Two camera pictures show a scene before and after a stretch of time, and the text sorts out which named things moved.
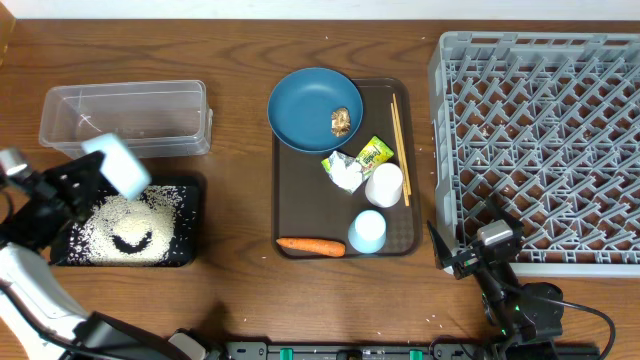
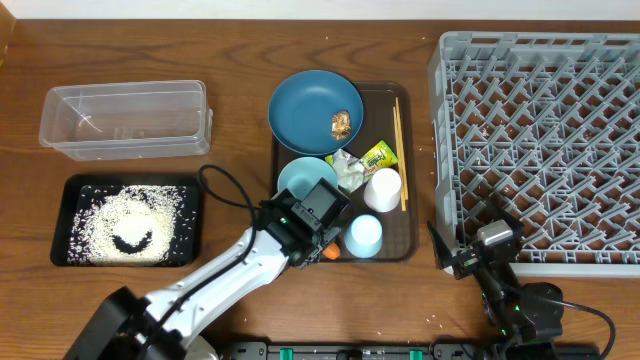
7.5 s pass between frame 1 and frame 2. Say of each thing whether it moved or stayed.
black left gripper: moved
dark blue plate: stayed
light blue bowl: moved
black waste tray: stayed
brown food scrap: stayed
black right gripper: stayed
